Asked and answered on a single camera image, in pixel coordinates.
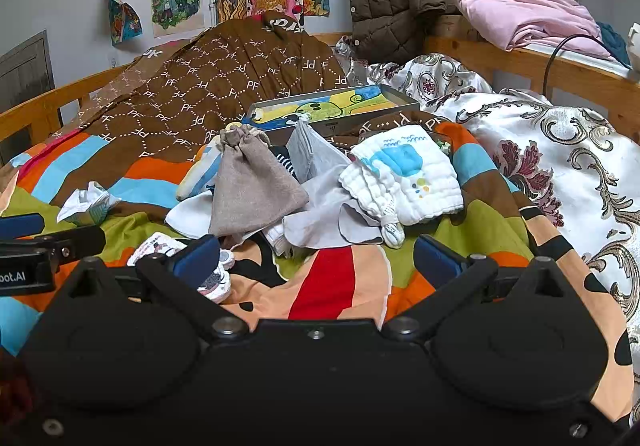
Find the small patterned socks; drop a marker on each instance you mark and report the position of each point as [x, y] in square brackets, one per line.
[199, 263]

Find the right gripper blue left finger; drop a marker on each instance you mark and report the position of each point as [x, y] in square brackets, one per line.
[177, 279]

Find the grey tray with drawing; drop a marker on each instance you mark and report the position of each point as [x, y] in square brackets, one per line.
[327, 112]

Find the white floral satin quilt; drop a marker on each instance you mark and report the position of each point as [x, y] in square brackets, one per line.
[569, 161]

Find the light grey cloth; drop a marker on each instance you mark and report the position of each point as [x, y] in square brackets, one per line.
[331, 218]

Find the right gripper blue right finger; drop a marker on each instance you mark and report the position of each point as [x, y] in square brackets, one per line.
[457, 280]

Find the dark striped sock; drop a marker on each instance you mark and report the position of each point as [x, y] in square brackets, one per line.
[283, 157]

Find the pink folded blanket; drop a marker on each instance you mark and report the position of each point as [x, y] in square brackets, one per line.
[517, 23]

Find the grey-brown drawstring pouch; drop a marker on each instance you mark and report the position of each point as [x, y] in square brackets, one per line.
[252, 189]

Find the white blue muslin cloth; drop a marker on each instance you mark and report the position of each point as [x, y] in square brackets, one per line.
[402, 178]

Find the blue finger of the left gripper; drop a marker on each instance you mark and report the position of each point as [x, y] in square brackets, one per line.
[68, 246]
[18, 226]

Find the brown PF patterned quilt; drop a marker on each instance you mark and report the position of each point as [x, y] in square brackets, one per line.
[212, 81]

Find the folded paper drawing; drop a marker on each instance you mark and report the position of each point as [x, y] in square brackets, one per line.
[125, 23]

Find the wooden bed frame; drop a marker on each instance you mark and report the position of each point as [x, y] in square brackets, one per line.
[617, 92]

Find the colourful striped blanket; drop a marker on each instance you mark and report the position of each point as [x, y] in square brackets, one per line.
[354, 281]

